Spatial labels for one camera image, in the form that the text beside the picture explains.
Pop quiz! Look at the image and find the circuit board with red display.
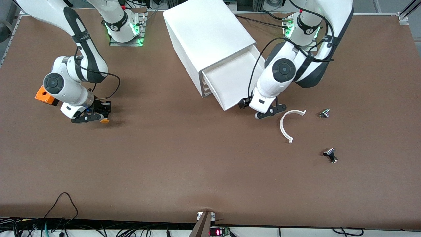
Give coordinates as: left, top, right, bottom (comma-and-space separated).
210, 227, 231, 237

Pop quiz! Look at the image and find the white box corner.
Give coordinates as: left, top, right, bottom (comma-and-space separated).
201, 44, 266, 111

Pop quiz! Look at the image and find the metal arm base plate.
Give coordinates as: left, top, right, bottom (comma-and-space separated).
109, 7, 147, 47

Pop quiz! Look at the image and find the thin black looped cable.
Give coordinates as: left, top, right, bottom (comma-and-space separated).
43, 192, 79, 231

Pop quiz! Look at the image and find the white half ring part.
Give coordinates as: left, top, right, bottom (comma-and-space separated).
280, 110, 307, 144

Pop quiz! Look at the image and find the aluminium frame profile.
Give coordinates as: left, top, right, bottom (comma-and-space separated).
397, 0, 421, 26

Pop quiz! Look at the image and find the brown camera mount post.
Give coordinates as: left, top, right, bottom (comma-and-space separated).
189, 211, 216, 237

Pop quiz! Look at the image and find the black base power cable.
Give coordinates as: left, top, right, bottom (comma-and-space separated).
234, 13, 290, 30

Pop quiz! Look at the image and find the orange box with black base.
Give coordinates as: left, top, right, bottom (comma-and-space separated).
35, 86, 60, 106

